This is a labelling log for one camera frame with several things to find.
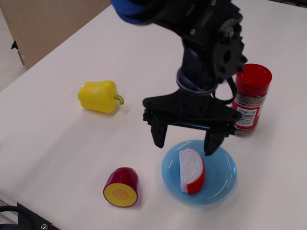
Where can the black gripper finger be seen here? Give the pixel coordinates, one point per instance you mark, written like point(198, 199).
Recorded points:
point(158, 132)
point(212, 142)

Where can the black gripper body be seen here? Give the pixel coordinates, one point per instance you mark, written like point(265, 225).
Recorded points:
point(192, 111)

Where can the white and red toy sushi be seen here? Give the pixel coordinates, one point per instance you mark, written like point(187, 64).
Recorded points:
point(192, 171)

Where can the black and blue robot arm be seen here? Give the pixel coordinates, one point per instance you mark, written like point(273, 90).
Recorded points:
point(210, 32)

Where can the blue plastic plate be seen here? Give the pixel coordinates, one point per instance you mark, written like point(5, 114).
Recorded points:
point(220, 173)

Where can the red lidded spice jar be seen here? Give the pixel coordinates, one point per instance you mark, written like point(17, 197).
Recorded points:
point(252, 88)

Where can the yellow toy bell pepper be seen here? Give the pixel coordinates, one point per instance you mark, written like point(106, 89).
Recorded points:
point(100, 96)

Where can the halved red toy fruit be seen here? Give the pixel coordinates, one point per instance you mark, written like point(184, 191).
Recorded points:
point(121, 188)

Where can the wooden cabinet panel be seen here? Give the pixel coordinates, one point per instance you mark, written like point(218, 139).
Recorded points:
point(39, 26)

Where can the black table corner bracket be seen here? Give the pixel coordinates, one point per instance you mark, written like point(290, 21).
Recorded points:
point(29, 219)

